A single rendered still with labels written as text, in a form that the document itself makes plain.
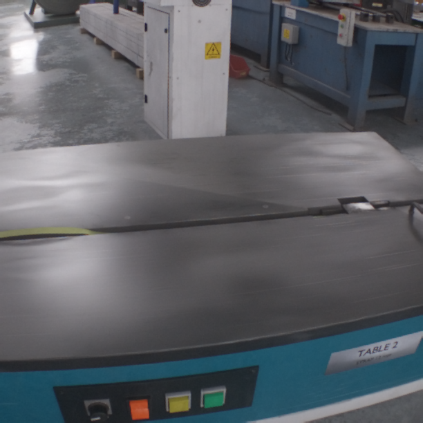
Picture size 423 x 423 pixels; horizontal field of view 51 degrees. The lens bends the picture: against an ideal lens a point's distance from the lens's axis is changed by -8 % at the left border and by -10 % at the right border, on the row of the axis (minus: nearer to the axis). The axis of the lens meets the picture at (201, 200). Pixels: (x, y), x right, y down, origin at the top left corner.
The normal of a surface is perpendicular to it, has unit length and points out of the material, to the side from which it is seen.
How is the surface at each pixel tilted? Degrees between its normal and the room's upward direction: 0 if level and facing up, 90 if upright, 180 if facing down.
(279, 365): 90
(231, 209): 0
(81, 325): 0
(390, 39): 90
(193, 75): 90
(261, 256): 0
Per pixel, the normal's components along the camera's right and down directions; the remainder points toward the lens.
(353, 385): 0.20, 0.50
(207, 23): 0.43, 0.47
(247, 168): 0.03, -0.86
